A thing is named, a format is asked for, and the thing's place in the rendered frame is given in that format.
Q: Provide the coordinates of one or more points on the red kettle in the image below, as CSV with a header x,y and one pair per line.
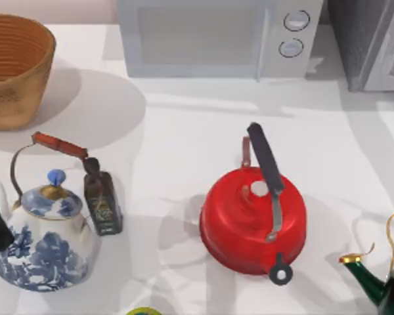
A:
x,y
249,223

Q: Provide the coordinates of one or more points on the microwave oven door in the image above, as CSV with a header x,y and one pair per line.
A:
x,y
197,39

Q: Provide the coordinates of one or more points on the pale microwave oven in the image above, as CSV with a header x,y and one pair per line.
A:
x,y
216,36

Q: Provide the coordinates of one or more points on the woven brown basket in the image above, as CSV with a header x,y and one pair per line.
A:
x,y
10,70

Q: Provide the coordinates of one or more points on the dark glass bottle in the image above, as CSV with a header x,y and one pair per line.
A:
x,y
102,205

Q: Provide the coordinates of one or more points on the green and gold kettle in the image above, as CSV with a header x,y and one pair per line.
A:
x,y
381,282

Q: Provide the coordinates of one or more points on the blue and white teapot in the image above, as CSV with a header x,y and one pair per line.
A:
x,y
46,243

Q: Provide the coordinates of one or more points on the round microwave knob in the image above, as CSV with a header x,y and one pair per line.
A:
x,y
291,48
296,20

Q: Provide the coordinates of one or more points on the green and yellow round object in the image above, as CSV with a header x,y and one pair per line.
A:
x,y
144,311

